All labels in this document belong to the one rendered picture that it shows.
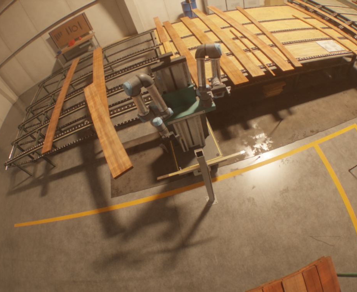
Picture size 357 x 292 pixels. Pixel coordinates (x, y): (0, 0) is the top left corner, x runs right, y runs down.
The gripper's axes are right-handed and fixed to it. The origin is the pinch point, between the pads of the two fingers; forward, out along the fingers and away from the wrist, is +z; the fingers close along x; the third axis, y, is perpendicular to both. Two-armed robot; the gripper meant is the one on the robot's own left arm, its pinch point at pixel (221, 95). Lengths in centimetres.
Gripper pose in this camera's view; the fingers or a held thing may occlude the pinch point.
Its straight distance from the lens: 153.4
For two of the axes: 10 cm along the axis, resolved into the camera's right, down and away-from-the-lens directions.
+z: 0.2, 6.9, -7.2
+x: 9.5, -2.4, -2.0
